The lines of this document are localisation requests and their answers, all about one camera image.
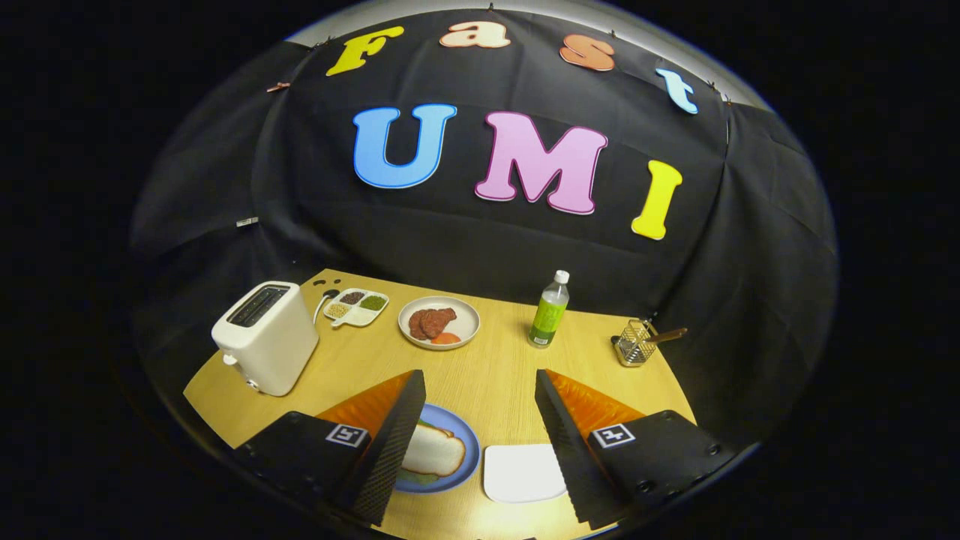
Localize white square plate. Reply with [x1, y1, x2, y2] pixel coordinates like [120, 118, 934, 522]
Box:
[483, 443, 568, 504]

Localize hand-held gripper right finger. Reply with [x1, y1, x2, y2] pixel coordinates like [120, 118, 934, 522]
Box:
[535, 368, 740, 531]

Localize wire basket with wooden handle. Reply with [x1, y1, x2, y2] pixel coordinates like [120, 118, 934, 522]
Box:
[610, 318, 689, 368]

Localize crusty white bread slice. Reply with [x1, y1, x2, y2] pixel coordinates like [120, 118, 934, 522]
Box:
[401, 424, 467, 478]

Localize green label water bottle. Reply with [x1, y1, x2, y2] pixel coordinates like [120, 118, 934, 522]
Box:
[527, 270, 571, 350]

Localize round white plate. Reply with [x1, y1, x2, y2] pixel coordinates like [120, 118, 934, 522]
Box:
[397, 295, 482, 351]

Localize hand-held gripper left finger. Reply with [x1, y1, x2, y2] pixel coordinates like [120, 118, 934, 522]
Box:
[229, 369, 427, 527]

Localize divided white condiment tray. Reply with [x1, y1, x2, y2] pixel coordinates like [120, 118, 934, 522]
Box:
[323, 288, 390, 329]

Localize black backdrop cloth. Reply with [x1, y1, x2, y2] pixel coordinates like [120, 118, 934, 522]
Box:
[127, 7, 839, 451]

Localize blue round plate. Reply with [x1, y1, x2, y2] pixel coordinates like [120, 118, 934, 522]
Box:
[395, 403, 482, 494]

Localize white toaster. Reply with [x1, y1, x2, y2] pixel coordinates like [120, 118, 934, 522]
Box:
[211, 281, 320, 397]

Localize white toaster cable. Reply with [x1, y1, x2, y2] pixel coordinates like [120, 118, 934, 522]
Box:
[313, 279, 342, 325]

